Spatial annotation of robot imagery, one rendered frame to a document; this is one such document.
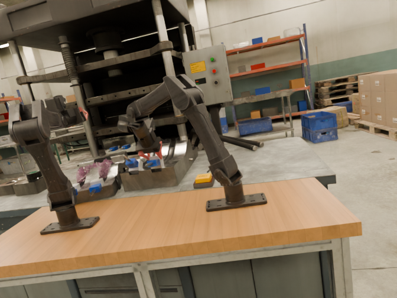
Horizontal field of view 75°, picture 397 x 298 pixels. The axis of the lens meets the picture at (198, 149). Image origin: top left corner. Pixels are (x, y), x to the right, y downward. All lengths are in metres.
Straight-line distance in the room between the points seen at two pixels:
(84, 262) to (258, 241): 0.49
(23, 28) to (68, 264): 1.84
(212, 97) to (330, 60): 6.37
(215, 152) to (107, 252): 0.43
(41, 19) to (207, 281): 2.00
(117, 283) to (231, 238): 0.94
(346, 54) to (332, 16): 1.03
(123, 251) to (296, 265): 0.79
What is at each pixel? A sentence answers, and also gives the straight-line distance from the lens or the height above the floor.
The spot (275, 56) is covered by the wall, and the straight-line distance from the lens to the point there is 7.83.
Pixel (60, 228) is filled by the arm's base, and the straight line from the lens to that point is 1.07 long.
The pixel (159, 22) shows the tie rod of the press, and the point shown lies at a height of 1.66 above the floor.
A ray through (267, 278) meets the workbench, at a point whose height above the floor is 0.32.
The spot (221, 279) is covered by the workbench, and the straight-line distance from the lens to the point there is 1.37.
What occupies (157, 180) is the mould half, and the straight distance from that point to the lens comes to 1.18.
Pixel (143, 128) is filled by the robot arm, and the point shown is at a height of 1.08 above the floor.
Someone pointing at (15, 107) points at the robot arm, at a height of 1.24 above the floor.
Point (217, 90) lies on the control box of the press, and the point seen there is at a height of 1.17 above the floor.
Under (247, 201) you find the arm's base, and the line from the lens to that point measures 0.88.
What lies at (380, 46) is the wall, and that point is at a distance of 8.51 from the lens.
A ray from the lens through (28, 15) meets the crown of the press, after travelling 2.38.
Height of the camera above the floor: 1.18
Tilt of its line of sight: 12 degrees down
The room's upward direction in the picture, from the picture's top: 11 degrees counter-clockwise
